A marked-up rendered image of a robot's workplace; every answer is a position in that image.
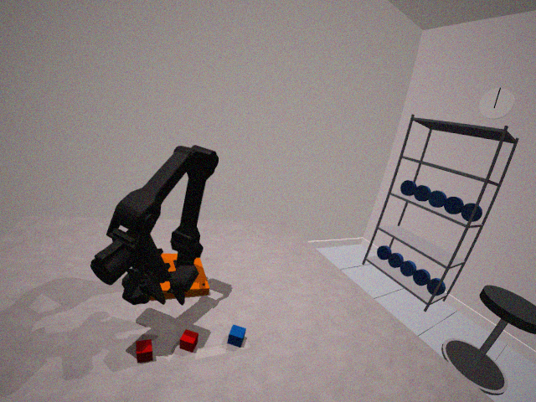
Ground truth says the blue cube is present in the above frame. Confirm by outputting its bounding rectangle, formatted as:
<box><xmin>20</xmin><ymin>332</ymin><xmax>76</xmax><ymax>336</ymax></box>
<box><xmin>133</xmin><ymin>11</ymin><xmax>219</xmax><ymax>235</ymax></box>
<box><xmin>227</xmin><ymin>325</ymin><xmax>246</xmax><ymax>348</ymax></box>

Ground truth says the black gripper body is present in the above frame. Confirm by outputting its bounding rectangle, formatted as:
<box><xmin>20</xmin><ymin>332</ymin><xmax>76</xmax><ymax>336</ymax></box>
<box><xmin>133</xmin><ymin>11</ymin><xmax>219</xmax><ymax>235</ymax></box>
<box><xmin>132</xmin><ymin>248</ymin><xmax>198</xmax><ymax>292</ymax></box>

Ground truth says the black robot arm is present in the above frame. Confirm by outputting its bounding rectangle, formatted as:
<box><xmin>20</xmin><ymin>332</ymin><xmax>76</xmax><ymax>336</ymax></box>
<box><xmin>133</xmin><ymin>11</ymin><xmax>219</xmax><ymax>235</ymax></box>
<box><xmin>90</xmin><ymin>145</ymin><xmax>219</xmax><ymax>305</ymax></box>

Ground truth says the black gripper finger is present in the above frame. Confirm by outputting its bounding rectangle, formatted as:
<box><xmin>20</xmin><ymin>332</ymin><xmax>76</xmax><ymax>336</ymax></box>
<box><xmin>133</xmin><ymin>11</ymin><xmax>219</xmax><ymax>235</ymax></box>
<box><xmin>167</xmin><ymin>287</ymin><xmax>185</xmax><ymax>306</ymax></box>
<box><xmin>152</xmin><ymin>283</ymin><xmax>166</xmax><ymax>305</ymax></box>

